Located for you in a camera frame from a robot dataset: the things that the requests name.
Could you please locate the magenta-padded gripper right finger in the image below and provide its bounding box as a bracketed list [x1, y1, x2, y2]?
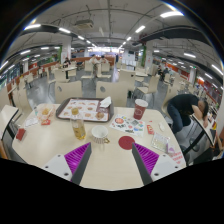
[131, 142, 183, 187]

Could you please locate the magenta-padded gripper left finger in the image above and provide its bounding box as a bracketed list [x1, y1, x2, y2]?
[42, 142, 93, 186]

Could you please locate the clear bottle of yellow drink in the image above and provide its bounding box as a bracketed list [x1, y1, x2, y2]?
[69, 107, 87, 141]

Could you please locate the clear plastic packet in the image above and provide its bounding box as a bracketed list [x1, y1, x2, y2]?
[150, 131, 171, 154]

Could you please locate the small purple-white packet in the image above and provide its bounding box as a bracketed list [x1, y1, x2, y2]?
[166, 143, 176, 155]

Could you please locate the flat round red coaster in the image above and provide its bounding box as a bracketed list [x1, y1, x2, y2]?
[118, 135, 136, 151]

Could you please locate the white sticker with red print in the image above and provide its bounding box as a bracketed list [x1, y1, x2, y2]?
[173, 151, 186, 166]

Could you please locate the red paper food sleeve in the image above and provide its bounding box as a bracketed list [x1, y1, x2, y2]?
[40, 118, 52, 127]

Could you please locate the red paper cup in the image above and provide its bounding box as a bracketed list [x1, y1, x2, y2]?
[133, 98, 149, 121]

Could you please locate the dark brown food tray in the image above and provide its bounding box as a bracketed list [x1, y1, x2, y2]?
[55, 97, 115, 123]

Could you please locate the round bun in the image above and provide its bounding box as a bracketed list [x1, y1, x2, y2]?
[95, 111, 106, 121]

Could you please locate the printed paper tray liner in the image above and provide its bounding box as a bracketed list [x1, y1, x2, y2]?
[59, 99, 110, 122]

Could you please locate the paper wrapper with fried food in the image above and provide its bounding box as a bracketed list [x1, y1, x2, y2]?
[35, 103, 56, 124]

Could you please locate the white paper slip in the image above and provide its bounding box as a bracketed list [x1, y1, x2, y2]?
[24, 116, 39, 128]

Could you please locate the small red card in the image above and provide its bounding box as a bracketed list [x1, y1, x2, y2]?
[15, 128, 27, 141]

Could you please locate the white paper napkin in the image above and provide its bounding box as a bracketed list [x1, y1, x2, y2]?
[99, 96, 113, 109]

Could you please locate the beige chair with round hole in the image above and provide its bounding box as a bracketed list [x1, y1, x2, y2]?
[54, 80, 83, 104]
[95, 80, 129, 108]

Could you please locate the group of beige chairs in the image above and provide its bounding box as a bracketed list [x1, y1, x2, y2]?
[13, 59, 188, 98]

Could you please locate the ceiling air conditioner unit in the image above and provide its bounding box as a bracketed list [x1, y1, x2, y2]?
[73, 19, 95, 30]

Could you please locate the group of ceiling lights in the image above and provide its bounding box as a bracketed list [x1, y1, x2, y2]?
[0, 10, 224, 91]

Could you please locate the houndstooth mug with gold handle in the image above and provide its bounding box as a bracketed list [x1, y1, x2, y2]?
[91, 125, 111, 145]

